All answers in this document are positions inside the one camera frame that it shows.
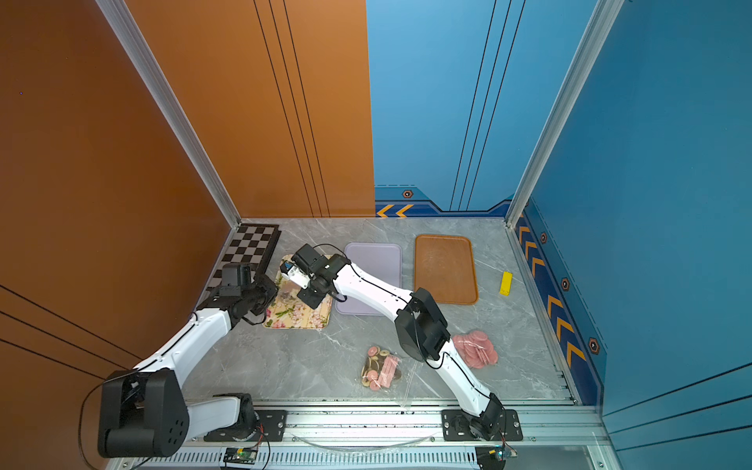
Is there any lavender plastic tray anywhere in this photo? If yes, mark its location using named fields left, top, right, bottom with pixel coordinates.
left=336, top=242, right=403, bottom=316

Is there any yellow rectangular block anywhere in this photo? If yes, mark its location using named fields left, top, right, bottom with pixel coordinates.
left=499, top=271, right=513, bottom=296

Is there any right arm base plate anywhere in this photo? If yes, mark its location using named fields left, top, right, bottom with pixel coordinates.
left=441, top=409, right=524, bottom=442

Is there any ziploc bag of beige cookies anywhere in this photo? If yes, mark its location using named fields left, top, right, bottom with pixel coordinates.
left=275, top=270, right=300, bottom=305

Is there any left green circuit board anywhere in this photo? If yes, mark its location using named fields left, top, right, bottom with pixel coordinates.
left=222, top=446, right=259, bottom=467

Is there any black white chessboard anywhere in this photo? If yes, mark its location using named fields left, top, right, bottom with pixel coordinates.
left=205, top=222, right=281, bottom=293

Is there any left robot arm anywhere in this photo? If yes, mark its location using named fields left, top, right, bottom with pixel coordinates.
left=97, top=264, right=278, bottom=458

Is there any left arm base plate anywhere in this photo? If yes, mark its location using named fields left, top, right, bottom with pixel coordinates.
left=203, top=409, right=288, bottom=444

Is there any green circuit board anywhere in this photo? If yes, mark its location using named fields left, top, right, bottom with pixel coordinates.
left=475, top=446, right=518, bottom=470
left=222, top=446, right=259, bottom=467

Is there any ziploc bag of pink cookies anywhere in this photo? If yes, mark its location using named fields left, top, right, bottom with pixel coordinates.
left=452, top=330, right=499, bottom=369

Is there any ziploc bag of mixed cookies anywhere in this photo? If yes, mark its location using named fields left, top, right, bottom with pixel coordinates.
left=360, top=345, right=418, bottom=409

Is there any brown plastic tray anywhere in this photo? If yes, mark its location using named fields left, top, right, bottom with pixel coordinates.
left=413, top=234, right=479, bottom=306

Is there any right green circuit board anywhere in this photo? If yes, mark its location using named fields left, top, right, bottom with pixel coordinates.
left=475, top=446, right=518, bottom=470

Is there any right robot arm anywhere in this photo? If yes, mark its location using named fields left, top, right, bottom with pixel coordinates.
left=280, top=244, right=506, bottom=441

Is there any floral pattern tray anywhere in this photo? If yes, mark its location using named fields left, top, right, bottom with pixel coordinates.
left=262, top=253, right=334, bottom=331

